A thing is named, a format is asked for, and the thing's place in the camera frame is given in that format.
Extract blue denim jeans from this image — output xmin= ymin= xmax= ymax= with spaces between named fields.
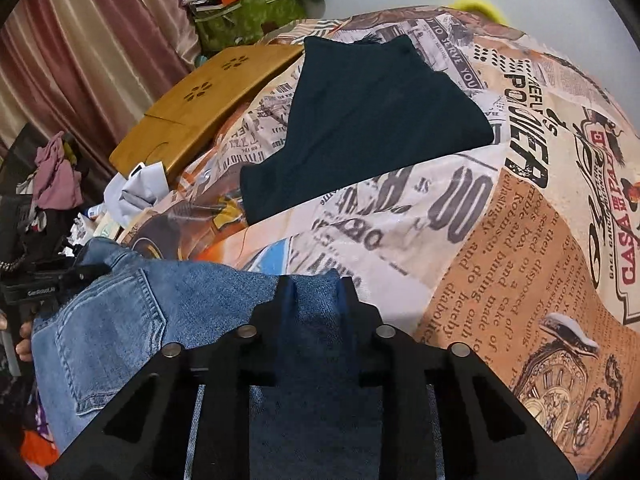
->
xmin=32 ymin=238 xmax=381 ymax=479

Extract person's left hand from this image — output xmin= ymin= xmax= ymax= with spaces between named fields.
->
xmin=1 ymin=310 xmax=34 ymax=363

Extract pink crumpled cloth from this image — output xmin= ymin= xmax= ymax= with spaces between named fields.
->
xmin=32 ymin=132 xmax=82 ymax=210

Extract white crumpled cloth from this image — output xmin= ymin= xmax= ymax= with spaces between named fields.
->
xmin=104 ymin=162 xmax=169 ymax=229

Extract wooden lap tray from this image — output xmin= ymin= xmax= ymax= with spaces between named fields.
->
xmin=110 ymin=44 xmax=303 ymax=181

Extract striped pink curtain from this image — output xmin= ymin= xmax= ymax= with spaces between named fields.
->
xmin=1 ymin=0 xmax=200 ymax=167

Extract green patterned bag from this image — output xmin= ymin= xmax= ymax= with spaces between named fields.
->
xmin=192 ymin=0 xmax=307 ymax=54

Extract dark folded garment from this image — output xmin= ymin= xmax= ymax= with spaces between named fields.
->
xmin=240 ymin=36 xmax=494 ymax=224

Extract yellow round object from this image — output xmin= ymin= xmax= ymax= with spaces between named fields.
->
xmin=449 ymin=0 xmax=508 ymax=26

